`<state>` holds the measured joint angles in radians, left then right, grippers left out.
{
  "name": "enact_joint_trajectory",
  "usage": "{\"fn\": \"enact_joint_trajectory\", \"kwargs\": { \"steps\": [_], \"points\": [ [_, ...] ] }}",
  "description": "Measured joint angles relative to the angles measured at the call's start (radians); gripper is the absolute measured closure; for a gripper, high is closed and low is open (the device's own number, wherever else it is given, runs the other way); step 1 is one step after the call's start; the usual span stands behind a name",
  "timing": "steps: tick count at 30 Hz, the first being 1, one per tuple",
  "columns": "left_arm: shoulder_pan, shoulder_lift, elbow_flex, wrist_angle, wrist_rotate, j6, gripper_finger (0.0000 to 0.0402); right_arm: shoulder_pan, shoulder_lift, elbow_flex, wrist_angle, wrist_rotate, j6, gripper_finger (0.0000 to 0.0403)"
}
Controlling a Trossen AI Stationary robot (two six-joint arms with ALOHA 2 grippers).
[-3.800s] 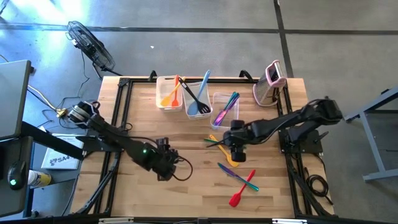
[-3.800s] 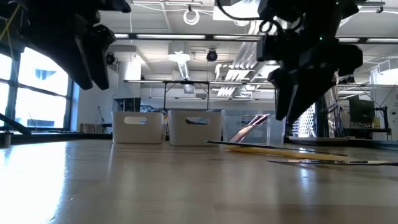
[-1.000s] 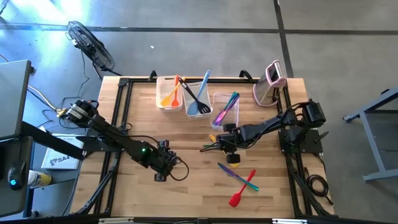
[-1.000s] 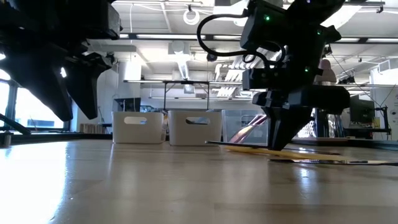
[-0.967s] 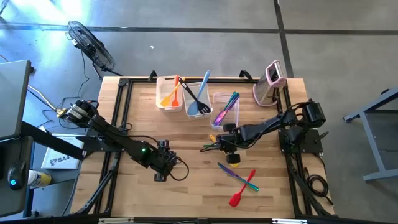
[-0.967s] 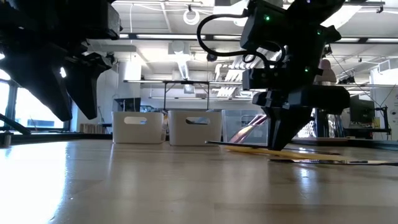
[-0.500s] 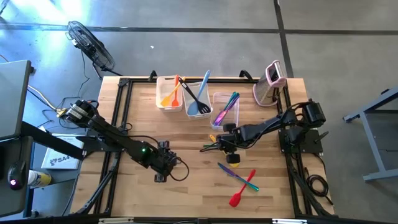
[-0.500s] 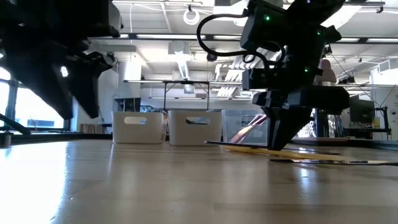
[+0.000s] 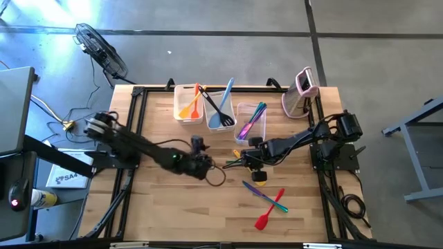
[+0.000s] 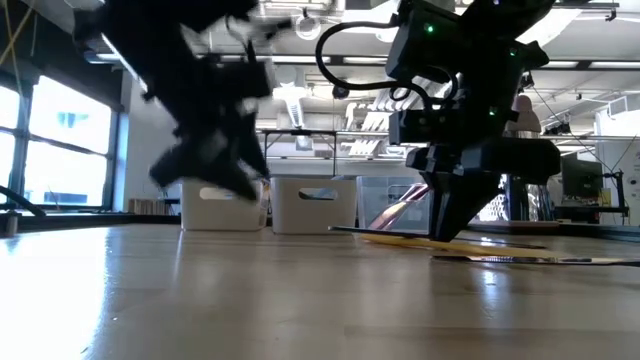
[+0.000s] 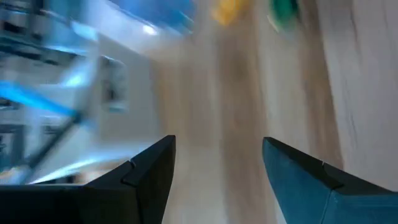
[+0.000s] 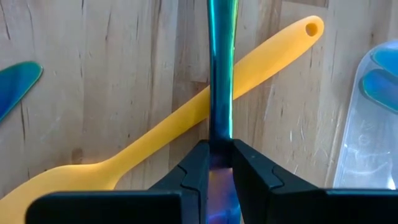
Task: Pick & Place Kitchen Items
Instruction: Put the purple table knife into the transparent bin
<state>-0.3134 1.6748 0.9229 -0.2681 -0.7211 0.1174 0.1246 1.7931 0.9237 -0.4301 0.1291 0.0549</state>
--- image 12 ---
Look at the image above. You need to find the clear plastic bin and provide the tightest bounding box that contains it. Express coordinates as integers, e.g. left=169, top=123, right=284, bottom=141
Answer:
left=331, top=39, right=398, bottom=191

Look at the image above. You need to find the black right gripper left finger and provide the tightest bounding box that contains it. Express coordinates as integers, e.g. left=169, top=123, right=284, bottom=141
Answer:
left=25, top=139, right=211, bottom=224

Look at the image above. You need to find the yellow silicone spatula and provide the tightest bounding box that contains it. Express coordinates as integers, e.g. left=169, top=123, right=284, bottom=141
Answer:
left=0, top=15, right=325, bottom=224

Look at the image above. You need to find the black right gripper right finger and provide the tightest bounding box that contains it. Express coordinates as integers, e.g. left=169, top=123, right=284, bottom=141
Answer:
left=231, top=138, right=398, bottom=224

